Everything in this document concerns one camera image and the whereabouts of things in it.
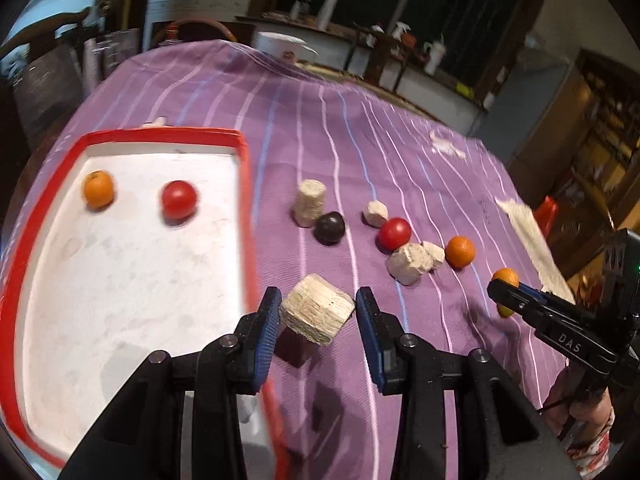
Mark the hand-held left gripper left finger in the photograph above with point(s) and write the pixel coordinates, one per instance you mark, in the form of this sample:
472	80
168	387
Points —
267	332

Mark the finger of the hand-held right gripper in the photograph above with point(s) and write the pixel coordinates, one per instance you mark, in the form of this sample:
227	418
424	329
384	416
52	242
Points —
532	292
520	307

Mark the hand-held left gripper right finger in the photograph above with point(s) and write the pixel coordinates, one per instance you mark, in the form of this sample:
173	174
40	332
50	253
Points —
371	342

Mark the small orange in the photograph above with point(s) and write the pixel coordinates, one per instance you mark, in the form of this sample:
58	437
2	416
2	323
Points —
505	280

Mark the large pale chunk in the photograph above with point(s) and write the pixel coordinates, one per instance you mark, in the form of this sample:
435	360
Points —
316	312

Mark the large orange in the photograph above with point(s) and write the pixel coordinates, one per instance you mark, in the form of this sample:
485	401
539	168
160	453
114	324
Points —
460	251

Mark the red tomato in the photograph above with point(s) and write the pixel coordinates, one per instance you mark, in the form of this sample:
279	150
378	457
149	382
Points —
394	234
178	200

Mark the dark purple plum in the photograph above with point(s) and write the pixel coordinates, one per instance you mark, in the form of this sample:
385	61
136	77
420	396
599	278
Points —
329	228

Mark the red-rimmed white tray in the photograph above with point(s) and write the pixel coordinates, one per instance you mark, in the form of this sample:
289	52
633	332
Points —
150	285

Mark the small beige chunk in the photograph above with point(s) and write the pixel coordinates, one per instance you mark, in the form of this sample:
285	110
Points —
375	213

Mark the beige cylinder chunk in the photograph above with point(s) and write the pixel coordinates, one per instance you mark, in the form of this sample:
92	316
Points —
310	203

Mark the orange with green stem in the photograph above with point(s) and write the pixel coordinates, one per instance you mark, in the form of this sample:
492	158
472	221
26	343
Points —
98	189

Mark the person's right hand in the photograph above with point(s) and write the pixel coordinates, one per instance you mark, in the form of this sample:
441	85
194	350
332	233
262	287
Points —
582	410

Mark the white towel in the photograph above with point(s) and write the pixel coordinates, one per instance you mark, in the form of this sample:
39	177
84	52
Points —
535	240

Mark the red plastic object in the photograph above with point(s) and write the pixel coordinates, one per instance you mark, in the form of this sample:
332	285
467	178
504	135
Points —
547	215

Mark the white paper scrap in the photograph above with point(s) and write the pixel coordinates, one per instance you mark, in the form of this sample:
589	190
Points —
447	146

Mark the grey cabinet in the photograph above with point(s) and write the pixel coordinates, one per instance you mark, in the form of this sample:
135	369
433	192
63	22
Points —
540	110

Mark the purple striped tablecloth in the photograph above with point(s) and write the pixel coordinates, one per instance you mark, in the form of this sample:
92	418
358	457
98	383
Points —
400	160

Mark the small white scrap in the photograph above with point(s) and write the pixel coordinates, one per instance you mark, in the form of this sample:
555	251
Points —
155	122

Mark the white drink cup with straw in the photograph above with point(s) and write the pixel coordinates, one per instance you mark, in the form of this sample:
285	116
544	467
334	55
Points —
434	57

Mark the wooden sideboard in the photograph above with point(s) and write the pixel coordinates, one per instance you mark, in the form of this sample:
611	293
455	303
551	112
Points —
380	65

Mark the clear plastic jar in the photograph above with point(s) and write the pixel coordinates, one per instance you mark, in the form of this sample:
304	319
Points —
120	47

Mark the stack of white cups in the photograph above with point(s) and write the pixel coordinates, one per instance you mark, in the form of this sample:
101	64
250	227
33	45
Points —
327	10

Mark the wooden chair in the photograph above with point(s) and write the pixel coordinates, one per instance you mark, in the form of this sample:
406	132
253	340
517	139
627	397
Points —
50	85

